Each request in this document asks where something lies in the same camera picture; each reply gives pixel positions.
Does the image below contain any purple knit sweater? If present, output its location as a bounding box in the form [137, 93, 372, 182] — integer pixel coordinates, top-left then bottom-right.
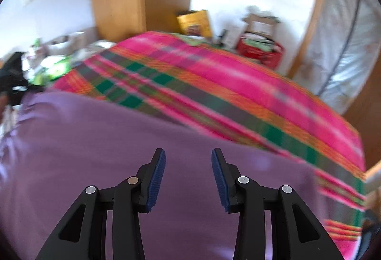
[1, 91, 324, 259]

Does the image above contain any pink plaid cloth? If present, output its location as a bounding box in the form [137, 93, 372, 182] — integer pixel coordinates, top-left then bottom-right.
[54, 31, 366, 259]

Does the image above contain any red basket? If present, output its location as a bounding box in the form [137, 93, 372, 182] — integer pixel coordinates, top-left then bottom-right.
[236, 36, 285, 70]

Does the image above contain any wooden door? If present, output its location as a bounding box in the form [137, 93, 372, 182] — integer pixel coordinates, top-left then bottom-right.
[287, 0, 380, 170]

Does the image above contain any cardboard box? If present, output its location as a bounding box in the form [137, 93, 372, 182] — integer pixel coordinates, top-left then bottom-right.
[244, 6, 280, 40]

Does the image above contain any yellow snack bag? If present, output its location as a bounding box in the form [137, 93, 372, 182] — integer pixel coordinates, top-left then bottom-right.
[177, 10, 213, 39]

